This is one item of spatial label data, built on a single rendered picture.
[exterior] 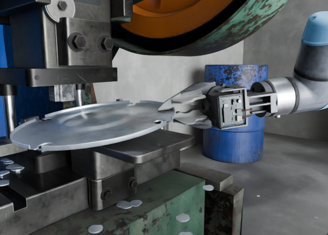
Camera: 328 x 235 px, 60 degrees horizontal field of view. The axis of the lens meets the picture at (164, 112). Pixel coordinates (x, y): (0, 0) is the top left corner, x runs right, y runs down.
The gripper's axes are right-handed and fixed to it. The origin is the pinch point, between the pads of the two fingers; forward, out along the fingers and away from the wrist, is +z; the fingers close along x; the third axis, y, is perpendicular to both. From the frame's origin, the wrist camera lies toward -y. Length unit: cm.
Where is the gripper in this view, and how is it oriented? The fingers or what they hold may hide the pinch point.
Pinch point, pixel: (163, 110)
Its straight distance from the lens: 54.9
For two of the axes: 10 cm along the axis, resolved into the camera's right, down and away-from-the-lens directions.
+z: -9.7, 1.4, -1.8
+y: 2.0, 1.7, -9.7
